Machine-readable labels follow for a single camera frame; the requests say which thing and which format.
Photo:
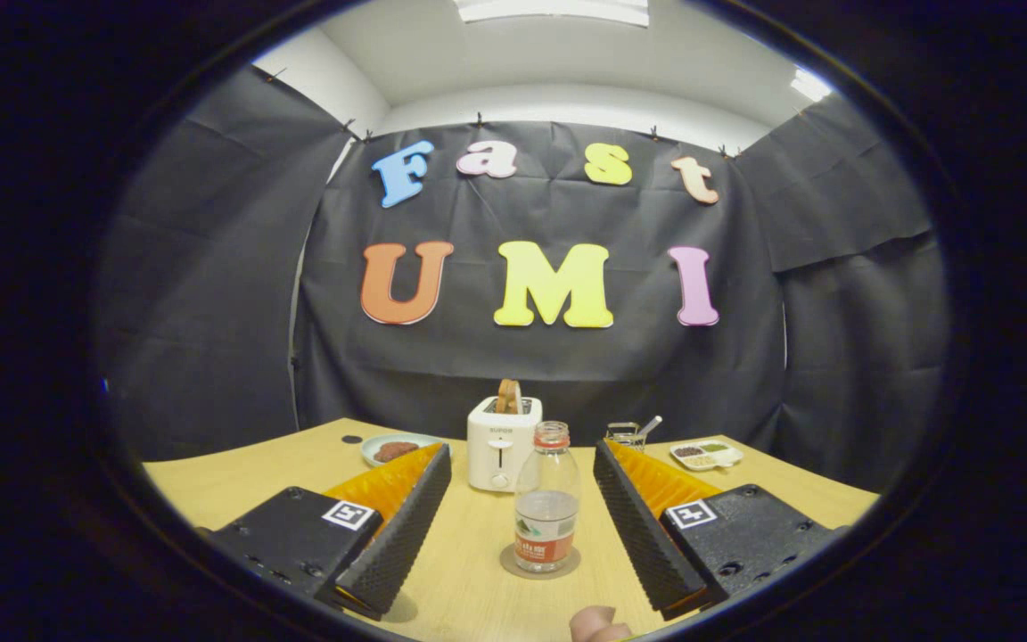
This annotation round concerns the pale green plate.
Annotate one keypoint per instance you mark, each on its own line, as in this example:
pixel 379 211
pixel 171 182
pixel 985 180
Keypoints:
pixel 369 446

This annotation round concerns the long ceiling light panel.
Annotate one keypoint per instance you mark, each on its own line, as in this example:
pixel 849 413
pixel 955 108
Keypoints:
pixel 554 11

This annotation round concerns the brown toast slice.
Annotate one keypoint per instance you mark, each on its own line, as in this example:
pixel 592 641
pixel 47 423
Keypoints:
pixel 508 397

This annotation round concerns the clear plastic bottle red label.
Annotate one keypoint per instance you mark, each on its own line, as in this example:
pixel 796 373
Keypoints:
pixel 547 517

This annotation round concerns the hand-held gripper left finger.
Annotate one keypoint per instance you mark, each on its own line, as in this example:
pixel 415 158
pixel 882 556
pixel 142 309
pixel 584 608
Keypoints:
pixel 402 535

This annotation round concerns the black backdrop cloth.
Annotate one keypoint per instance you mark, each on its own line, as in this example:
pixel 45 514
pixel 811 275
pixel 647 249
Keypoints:
pixel 522 366

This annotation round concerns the round brown coaster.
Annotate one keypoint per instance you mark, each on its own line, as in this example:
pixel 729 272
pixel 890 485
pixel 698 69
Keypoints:
pixel 508 563

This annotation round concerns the wooden table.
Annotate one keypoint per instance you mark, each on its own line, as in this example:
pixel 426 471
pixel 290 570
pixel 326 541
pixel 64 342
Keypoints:
pixel 478 535

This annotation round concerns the brown cookies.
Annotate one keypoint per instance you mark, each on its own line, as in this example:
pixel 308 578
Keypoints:
pixel 396 451

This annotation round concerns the white divided dish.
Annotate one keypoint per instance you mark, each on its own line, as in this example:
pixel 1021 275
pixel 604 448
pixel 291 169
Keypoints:
pixel 706 455

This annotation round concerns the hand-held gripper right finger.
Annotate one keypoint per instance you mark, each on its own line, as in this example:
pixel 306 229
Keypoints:
pixel 638 535

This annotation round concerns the white toaster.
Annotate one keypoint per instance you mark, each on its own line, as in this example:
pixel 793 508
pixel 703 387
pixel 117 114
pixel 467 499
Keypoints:
pixel 500 455

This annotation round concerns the small ceiling light panel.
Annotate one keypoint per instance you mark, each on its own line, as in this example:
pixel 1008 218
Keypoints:
pixel 810 85

